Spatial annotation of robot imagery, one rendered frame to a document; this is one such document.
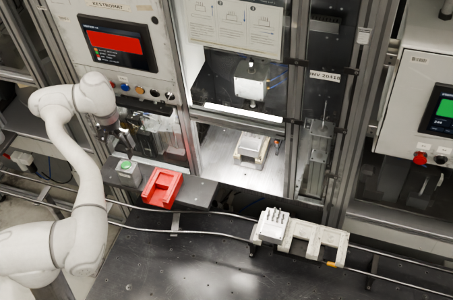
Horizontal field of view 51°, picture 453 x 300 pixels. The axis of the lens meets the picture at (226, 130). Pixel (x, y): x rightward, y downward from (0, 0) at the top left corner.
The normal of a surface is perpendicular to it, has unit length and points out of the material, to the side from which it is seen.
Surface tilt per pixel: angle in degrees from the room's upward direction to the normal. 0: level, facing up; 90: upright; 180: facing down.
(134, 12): 90
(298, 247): 0
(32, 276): 84
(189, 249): 0
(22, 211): 0
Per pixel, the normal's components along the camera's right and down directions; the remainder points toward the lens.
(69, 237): 0.11, -0.53
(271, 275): -0.07, -0.64
